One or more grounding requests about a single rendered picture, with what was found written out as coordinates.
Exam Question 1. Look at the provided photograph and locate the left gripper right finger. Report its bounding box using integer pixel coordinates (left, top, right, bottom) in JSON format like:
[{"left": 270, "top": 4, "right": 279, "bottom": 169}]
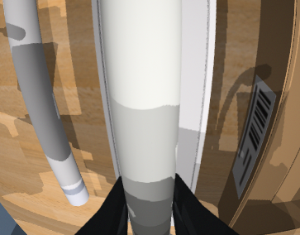
[{"left": 172, "top": 173, "right": 240, "bottom": 235}]

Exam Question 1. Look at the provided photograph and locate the white fluorescent tube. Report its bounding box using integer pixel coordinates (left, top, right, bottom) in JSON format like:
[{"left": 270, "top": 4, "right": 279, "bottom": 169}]
[{"left": 100, "top": 0, "right": 182, "bottom": 235}]

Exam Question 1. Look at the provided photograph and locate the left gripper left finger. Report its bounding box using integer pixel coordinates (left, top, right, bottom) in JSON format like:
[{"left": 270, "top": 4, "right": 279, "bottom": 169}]
[{"left": 74, "top": 176, "right": 128, "bottom": 235}]

